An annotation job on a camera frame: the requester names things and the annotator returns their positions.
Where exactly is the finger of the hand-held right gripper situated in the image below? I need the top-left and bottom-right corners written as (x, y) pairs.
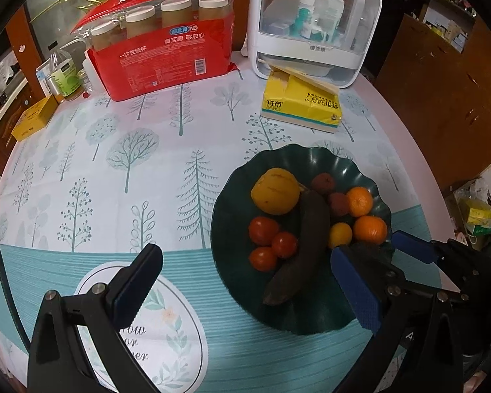
top-left (392, 230), bottom-right (491, 295)

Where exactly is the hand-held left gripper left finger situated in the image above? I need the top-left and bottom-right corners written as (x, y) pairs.
top-left (27, 243), bottom-right (164, 393)

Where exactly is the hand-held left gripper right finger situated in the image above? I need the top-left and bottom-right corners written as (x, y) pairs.
top-left (331, 243), bottom-right (471, 393)

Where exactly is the orange mandarin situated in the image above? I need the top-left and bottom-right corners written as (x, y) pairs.
top-left (353, 215), bottom-right (389, 245)
top-left (346, 187), bottom-right (374, 217)

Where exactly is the small yellow fruit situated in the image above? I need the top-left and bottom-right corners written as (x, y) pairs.
top-left (328, 223), bottom-right (353, 250)

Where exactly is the dark overripe banana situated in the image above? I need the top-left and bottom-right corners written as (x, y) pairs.
top-left (263, 189), bottom-right (331, 306)

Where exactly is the red tomato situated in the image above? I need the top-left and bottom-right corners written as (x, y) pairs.
top-left (249, 246), bottom-right (279, 272)
top-left (248, 216), bottom-right (281, 245)
top-left (271, 232), bottom-right (299, 259)

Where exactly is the red lychee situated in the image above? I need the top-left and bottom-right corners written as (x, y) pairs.
top-left (311, 173), bottom-right (336, 194)
top-left (327, 192), bottom-right (350, 216)

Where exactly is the dark green scalloped plate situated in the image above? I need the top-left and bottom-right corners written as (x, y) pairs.
top-left (210, 144), bottom-right (392, 335)

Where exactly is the large yellow orange fruit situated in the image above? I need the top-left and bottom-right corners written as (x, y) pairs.
top-left (250, 168), bottom-right (301, 215)

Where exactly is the yellow green bag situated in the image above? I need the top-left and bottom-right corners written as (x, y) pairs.
top-left (456, 196), bottom-right (491, 238)

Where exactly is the tree print tablecloth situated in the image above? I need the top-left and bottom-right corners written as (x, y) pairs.
top-left (0, 45), bottom-right (459, 393)

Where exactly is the brown wooden cabinet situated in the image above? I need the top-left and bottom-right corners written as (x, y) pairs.
top-left (374, 13), bottom-right (491, 191)

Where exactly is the yellow tissue pack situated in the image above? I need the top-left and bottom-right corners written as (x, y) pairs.
top-left (261, 65), bottom-right (344, 134)

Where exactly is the small yellow box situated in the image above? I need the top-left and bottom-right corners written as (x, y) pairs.
top-left (11, 96), bottom-right (58, 142)

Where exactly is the green label canister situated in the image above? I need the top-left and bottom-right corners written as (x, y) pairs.
top-left (51, 62), bottom-right (82, 101)

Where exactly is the small white plastic bottle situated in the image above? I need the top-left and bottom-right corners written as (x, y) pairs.
top-left (82, 55), bottom-right (98, 94)

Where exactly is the red paper cup pack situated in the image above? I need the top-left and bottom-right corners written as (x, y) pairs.
top-left (73, 0), bottom-right (240, 102)

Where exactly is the white clear storage case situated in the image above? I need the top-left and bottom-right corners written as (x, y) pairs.
top-left (246, 0), bottom-right (383, 89)

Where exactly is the clear glass bottle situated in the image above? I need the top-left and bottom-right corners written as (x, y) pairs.
top-left (48, 47), bottom-right (72, 103)

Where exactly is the plain white bottle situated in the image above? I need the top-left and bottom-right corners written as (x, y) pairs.
top-left (321, 0), bottom-right (346, 29)

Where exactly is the white bottle teal label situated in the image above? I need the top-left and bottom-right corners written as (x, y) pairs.
top-left (297, 0), bottom-right (324, 37)

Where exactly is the black cable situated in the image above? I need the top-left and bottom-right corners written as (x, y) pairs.
top-left (0, 213), bottom-right (29, 353)

